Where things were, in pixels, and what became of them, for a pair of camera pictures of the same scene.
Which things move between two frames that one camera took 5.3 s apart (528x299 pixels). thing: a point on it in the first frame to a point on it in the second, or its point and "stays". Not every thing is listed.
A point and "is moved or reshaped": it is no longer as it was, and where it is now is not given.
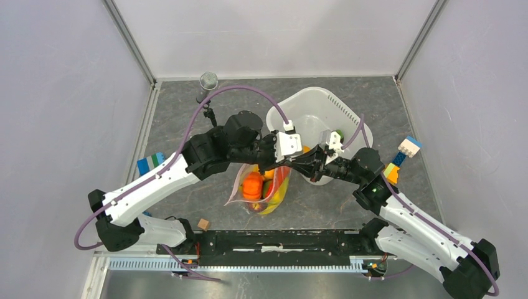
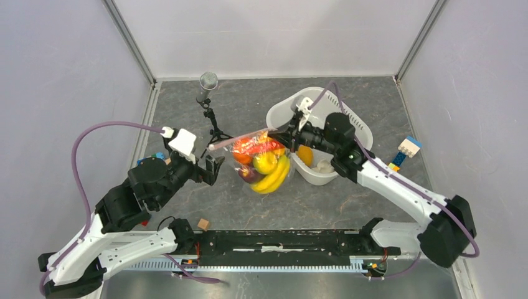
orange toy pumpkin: x=252 y=185 is moved or reshaped
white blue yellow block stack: x=410 y=146 stays
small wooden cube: x=203 y=224 stays
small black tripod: x=208 y=81 stays
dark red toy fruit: x=261 y=205 to x=249 y=174
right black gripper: x=318 y=166 to x=291 y=139
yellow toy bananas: x=278 y=199 to x=274 y=179
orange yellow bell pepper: x=269 y=174 is moved or reshaped
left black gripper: x=272 y=164 to x=210 y=174
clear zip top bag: x=260 y=193 is moved or reshaped
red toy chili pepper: x=281 y=174 is moved or reshaped
